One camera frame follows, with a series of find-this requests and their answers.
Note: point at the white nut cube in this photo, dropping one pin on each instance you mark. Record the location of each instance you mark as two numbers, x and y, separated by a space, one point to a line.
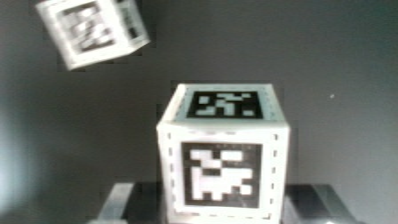
223 140
97 29

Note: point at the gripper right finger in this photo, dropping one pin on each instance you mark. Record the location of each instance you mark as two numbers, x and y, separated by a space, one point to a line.
316 206

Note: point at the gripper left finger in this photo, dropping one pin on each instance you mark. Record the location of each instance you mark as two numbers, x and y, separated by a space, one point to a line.
115 205

